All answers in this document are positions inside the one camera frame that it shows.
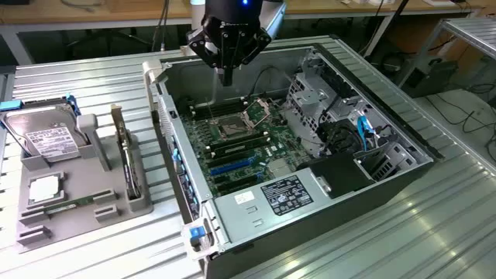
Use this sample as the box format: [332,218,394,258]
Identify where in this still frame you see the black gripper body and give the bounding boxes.
[201,0,265,70]

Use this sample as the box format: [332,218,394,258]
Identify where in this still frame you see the graphics card with metal bracket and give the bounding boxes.
[109,103,144,201]

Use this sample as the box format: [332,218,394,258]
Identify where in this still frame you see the silver disk bay cage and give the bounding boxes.
[285,71,369,155]

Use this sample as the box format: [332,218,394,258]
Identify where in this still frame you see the metal socket cover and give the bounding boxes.
[241,98,280,129]

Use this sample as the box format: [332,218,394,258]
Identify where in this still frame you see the wooden desk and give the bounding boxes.
[0,0,485,25]

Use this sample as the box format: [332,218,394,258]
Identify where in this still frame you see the CPU socket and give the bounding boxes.
[214,115,253,139]

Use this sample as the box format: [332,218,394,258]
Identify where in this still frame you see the green motherboard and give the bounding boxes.
[180,95,312,199]

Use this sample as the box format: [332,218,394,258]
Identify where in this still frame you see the black-labelled RAM stick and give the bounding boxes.
[210,135,269,155]

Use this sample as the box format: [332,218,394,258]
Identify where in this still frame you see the blue expansion slot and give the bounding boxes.
[208,158,253,177]

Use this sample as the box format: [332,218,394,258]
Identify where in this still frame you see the silver chipset heatsink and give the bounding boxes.
[266,161,297,178]

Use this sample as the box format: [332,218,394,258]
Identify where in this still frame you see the black box device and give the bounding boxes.
[401,57,458,98]

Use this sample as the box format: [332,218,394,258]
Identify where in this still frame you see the black expansion slot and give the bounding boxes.
[213,173,257,187]
[216,180,261,196]

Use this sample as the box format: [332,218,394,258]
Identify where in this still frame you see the silver hard disk drive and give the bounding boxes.
[0,103,88,163]

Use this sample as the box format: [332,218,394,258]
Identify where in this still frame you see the metal slat rack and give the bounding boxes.
[420,17,496,88]

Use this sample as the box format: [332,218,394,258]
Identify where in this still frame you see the silver power supply unit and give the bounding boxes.
[212,167,337,245]

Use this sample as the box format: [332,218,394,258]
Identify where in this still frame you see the silver CPU chip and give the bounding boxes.
[28,174,65,203]

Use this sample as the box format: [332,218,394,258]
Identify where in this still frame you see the blue case latch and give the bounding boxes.
[188,226,206,242]

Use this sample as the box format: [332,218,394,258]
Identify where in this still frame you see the green loose RAM stick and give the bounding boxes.
[21,195,97,217]

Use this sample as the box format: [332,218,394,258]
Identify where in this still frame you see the grey parts rack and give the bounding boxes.
[14,113,154,246]

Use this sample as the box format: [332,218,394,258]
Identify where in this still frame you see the open black PC case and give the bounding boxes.
[141,34,445,279]

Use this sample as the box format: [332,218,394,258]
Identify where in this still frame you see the black looped wire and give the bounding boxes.
[246,66,288,97]

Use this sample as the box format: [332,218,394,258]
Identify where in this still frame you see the grey hanging cable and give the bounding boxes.
[154,0,172,52]

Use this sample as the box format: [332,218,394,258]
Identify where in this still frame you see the blue disk wire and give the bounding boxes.
[357,114,374,153]

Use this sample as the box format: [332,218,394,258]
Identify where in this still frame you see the blue disk carrier bracket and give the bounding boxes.
[0,92,82,131]

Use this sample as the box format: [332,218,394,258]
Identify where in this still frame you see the black cables on floor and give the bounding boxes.
[425,83,496,152]

